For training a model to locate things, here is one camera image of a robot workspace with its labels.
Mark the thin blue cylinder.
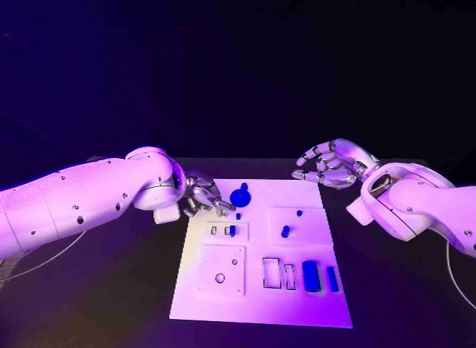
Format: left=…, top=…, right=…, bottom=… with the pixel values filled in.
left=325, top=266, right=340, bottom=293

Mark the white task board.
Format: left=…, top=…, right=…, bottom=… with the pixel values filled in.
left=168, top=178, right=354, bottom=329

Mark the white cable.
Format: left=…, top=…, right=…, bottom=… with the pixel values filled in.
left=445, top=239, right=476, bottom=319
left=0, top=229, right=86, bottom=286

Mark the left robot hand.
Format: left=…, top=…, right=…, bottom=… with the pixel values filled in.
left=180, top=170, right=237, bottom=218

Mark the thick blue cylinder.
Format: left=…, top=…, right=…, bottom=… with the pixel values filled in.
left=301, top=260, right=321, bottom=293

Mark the blue gear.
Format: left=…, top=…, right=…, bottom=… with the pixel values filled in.
left=229, top=189, right=253, bottom=207

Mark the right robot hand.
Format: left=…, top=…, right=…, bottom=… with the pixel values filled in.
left=291, top=138, right=382, bottom=190

